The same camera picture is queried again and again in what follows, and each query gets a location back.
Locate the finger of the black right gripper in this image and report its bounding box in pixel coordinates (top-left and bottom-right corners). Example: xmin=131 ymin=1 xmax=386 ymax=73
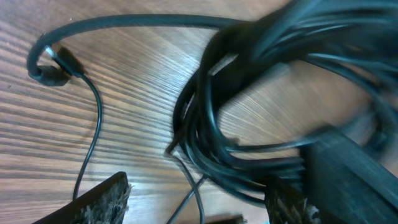
xmin=300 ymin=128 xmax=397 ymax=224

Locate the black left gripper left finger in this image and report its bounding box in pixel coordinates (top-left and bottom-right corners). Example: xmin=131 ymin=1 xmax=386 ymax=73
xmin=34 ymin=172 xmax=131 ymax=224

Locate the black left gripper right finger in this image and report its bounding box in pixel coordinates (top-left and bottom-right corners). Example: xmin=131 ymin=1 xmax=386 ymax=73
xmin=264 ymin=180 xmax=320 ymax=224

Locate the black cable bundle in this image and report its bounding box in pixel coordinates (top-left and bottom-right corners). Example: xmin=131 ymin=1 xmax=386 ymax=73
xmin=26 ymin=0 xmax=398 ymax=224

